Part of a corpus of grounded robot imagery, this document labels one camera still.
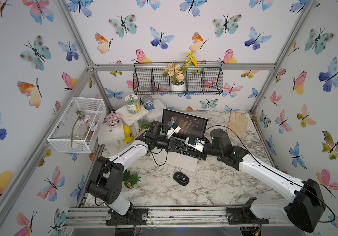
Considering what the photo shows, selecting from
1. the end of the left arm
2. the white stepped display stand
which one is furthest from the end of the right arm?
the white stepped display stand

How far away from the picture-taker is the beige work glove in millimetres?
1092

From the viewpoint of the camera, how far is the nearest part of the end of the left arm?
2.23 ft
